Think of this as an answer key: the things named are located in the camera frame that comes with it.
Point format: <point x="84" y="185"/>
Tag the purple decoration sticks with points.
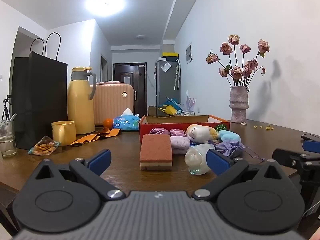
<point x="190" y="102"/>

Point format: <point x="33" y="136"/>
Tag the white wall panel box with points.
<point x="189" y="53"/>

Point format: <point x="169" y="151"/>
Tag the scattered yellow petals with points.
<point x="267" y="128"/>

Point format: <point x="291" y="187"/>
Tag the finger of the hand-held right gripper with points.
<point x="287" y="158"/>
<point x="312" y="146"/>

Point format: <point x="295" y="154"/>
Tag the blue plastic bag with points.
<point x="172" y="102"/>

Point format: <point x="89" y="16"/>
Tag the small brown carton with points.
<point x="152" y="110"/>

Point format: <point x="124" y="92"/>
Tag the pink satin pouch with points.
<point x="178" y="132"/>
<point x="158" y="131"/>

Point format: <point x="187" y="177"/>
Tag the yellow thermos jug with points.
<point x="80" y="102"/>

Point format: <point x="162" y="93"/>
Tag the white folded umbrella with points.
<point x="177" y="75"/>

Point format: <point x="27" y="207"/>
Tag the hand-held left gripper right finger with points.
<point x="217" y="161"/>

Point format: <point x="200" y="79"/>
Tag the blue tissue pack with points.
<point x="126" y="123"/>

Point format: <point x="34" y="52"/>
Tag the black paper bag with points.
<point x="37" y="100"/>

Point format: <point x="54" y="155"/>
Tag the textured pink vase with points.
<point x="238" y="105"/>

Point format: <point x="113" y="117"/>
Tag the red cardboard box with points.
<point x="180" y="124"/>

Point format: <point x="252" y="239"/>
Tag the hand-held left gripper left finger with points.
<point x="100" y="161"/>

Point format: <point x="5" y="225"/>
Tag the light blue plush toy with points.
<point x="228" y="136"/>

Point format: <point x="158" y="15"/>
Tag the yellow box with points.
<point x="170" y="54"/>

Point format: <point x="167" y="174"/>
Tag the black camera tripod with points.
<point x="5" y="107"/>

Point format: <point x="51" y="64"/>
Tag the grey refrigerator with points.
<point x="166" y="85"/>

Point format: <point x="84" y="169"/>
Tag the clear squishy toy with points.
<point x="196" y="158"/>

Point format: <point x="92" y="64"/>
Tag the yellow mug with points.
<point x="65" y="132"/>

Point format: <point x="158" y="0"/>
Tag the orange fruit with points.
<point x="108" y="122"/>

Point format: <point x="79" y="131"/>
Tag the pink suitcase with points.
<point x="112" y="102"/>

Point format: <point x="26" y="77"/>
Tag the yellow bag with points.
<point x="168" y="110"/>

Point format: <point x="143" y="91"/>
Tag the round ceiling light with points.
<point x="105" y="3"/>

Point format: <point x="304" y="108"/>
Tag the brown layered sponge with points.
<point x="156" y="150"/>

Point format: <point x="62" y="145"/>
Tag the dark brown door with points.
<point x="128" y="85"/>

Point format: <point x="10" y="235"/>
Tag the dried rose bouquet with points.
<point x="240" y="65"/>

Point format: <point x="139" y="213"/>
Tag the white yellow plush toy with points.
<point x="200" y="133"/>

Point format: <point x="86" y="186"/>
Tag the glass cup with straw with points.
<point x="7" y="142"/>

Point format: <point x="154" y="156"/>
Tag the clear snack bag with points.
<point x="44" y="148"/>

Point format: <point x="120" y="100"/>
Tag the small ceiling lamp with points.
<point x="140" y="37"/>

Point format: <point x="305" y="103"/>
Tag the purple fluffy pad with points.
<point x="179" y="143"/>

